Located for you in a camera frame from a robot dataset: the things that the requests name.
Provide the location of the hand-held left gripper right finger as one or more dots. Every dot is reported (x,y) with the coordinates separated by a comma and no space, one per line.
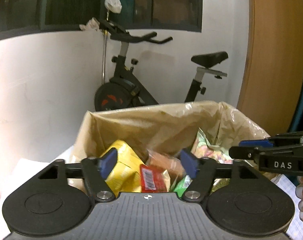
(189,163)

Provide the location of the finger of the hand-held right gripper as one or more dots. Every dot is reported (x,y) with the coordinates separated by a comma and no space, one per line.
(244,152)
(254,143)

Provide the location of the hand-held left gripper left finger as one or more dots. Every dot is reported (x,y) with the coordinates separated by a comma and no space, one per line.
(107,163)

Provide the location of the yellow chip bag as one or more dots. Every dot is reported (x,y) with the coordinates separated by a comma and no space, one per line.
(126,165)

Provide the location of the small green snack bag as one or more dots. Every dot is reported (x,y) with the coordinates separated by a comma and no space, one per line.
(181,185)

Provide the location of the brown translucent snack packet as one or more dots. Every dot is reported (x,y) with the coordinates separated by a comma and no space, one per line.
(166,161)

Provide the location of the colourful clear snack bag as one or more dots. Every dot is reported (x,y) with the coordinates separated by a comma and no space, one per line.
(209,150)

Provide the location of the brown cardboard box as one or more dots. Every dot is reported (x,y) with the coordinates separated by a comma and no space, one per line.
(84,140)

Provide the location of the red snack packet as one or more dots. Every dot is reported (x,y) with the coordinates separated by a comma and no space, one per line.
(151,177)

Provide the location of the checked tablecloth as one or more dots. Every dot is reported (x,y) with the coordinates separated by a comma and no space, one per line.
(284,187)

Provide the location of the black exercise bike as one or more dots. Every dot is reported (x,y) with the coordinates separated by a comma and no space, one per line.
(124,90)

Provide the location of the wooden panel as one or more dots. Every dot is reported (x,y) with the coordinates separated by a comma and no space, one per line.
(271,55)

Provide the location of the thin metal pole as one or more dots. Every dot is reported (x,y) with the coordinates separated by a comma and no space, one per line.
(104,55)

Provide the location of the white crumpled cloth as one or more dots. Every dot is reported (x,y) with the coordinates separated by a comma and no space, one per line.
(90,25)

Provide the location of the white plastic bag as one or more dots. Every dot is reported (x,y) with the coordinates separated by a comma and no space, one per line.
(113,5)

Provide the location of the dark framed window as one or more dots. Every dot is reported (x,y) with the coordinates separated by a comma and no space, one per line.
(74,2)

